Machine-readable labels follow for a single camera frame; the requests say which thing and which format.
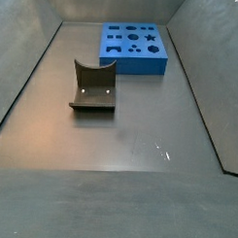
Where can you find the black curved holder stand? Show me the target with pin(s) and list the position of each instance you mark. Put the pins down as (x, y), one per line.
(96, 87)

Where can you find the blue shape sorter block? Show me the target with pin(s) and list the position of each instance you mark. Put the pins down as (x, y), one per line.
(136, 47)

